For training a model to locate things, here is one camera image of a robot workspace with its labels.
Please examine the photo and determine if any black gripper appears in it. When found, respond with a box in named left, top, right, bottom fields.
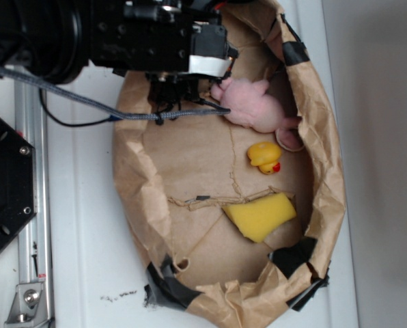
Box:
left=87, top=0, right=239, bottom=83

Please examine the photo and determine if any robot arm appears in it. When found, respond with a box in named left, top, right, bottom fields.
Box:
left=0, top=1, right=238, bottom=84

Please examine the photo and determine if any pink plush bunny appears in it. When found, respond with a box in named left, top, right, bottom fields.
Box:
left=210, top=78, right=303, bottom=152

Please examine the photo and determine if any yellow rubber duck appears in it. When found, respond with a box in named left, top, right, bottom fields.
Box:
left=247, top=141, right=282, bottom=174

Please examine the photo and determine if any brown paper bag tray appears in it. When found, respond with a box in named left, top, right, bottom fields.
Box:
left=113, top=1, right=346, bottom=327

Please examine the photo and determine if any yellow sponge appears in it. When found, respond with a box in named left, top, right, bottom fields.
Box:
left=222, top=193, right=297, bottom=243

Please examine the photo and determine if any black cable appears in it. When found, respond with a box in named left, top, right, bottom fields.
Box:
left=38, top=87, right=122, bottom=128

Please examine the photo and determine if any grey braided cable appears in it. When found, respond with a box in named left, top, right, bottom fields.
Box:
left=0, top=61, right=231, bottom=124

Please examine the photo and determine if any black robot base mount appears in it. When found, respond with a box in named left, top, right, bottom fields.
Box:
left=0, top=118, right=36, bottom=253

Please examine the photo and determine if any aluminium rail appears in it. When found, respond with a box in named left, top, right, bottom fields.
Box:
left=4, top=81, right=55, bottom=327

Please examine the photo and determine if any metal corner bracket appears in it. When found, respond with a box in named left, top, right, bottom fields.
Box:
left=4, top=282, right=50, bottom=327

